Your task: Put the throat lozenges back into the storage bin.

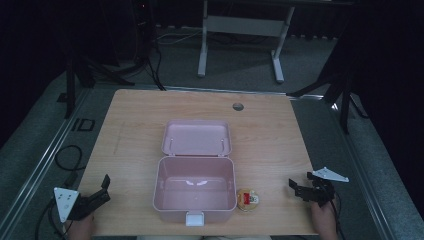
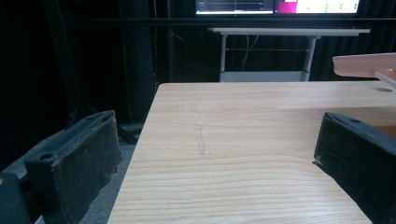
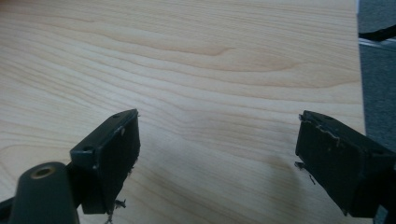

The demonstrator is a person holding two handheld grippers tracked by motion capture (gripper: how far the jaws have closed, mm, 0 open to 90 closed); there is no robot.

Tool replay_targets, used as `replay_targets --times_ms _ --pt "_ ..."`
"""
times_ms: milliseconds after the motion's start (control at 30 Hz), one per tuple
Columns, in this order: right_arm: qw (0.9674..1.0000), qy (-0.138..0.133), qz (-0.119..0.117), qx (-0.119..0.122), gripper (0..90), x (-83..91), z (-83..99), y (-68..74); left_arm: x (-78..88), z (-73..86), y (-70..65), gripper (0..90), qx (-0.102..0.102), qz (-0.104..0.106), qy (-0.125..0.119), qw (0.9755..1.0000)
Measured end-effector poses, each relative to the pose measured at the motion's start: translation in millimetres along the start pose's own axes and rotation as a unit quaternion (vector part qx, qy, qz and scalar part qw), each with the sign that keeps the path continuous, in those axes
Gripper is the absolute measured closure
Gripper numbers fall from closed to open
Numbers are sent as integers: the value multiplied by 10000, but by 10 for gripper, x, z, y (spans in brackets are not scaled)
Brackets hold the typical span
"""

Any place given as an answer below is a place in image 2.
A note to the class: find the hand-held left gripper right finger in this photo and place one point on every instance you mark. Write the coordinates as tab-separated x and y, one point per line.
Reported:
358	158

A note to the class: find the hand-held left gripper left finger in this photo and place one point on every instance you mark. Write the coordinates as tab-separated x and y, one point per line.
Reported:
77	161

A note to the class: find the pink plastic tray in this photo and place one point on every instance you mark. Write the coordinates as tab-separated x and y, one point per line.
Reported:
364	65

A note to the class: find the white desk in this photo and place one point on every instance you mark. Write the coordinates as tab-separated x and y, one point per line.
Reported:
264	53

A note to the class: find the pink and white screen monitor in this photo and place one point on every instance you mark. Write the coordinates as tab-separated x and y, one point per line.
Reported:
317	6

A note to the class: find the dark screen monitor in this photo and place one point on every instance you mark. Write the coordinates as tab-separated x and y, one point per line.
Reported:
235	6

